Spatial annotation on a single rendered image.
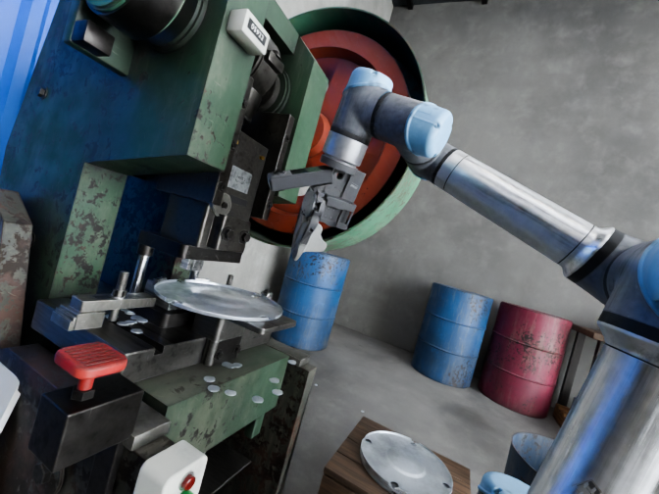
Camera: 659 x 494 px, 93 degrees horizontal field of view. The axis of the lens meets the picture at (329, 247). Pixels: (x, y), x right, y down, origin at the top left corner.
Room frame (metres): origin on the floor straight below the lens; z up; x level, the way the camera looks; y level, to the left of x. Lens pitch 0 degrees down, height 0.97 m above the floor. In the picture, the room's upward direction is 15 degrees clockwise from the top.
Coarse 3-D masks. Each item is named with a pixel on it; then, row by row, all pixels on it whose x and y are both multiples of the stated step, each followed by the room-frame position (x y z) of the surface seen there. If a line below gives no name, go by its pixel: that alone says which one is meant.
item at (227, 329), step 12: (192, 324) 0.71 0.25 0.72; (204, 324) 0.69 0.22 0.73; (216, 324) 0.68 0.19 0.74; (228, 324) 0.70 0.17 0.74; (240, 324) 0.63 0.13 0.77; (252, 324) 0.62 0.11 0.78; (264, 324) 0.64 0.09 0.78; (276, 324) 0.66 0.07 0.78; (288, 324) 0.69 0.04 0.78; (204, 336) 0.69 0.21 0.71; (216, 336) 0.68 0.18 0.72; (228, 336) 0.71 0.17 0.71; (240, 336) 0.75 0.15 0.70; (216, 348) 0.68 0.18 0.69; (228, 348) 0.72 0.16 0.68; (240, 348) 0.75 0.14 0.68; (204, 360) 0.68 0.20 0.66; (216, 360) 0.69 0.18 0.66; (228, 360) 0.73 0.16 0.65
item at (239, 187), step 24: (240, 144) 0.73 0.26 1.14; (240, 168) 0.75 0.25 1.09; (240, 192) 0.77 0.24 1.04; (168, 216) 0.74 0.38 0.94; (192, 216) 0.70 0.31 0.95; (216, 216) 0.71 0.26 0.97; (240, 216) 0.79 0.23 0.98; (192, 240) 0.70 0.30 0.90; (216, 240) 0.70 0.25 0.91; (240, 240) 0.76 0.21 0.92
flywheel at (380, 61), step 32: (320, 32) 1.11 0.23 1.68; (352, 32) 1.06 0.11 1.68; (320, 64) 1.14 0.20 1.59; (352, 64) 1.09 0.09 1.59; (384, 64) 1.00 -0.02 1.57; (320, 128) 1.07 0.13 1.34; (384, 160) 0.96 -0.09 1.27; (384, 192) 1.00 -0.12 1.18; (288, 224) 1.08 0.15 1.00; (352, 224) 1.07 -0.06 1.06
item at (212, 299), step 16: (160, 288) 0.69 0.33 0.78; (176, 288) 0.72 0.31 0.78; (192, 288) 0.76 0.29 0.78; (208, 288) 0.81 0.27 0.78; (224, 288) 0.85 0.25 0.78; (240, 288) 0.88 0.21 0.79; (176, 304) 0.60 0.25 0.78; (192, 304) 0.64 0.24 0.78; (208, 304) 0.67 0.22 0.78; (224, 304) 0.68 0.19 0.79; (240, 304) 0.71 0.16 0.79; (256, 304) 0.78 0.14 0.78; (272, 304) 0.82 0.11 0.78; (240, 320) 0.62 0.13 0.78; (256, 320) 0.64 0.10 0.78; (272, 320) 0.68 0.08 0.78
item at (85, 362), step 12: (72, 348) 0.40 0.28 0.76; (84, 348) 0.40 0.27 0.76; (96, 348) 0.41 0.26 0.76; (108, 348) 0.42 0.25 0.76; (60, 360) 0.37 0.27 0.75; (72, 360) 0.37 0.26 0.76; (84, 360) 0.38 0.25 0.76; (96, 360) 0.39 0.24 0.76; (108, 360) 0.39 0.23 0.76; (120, 360) 0.40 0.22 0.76; (72, 372) 0.36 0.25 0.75; (84, 372) 0.36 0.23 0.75; (96, 372) 0.37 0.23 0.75; (108, 372) 0.38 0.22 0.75; (84, 384) 0.39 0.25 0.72
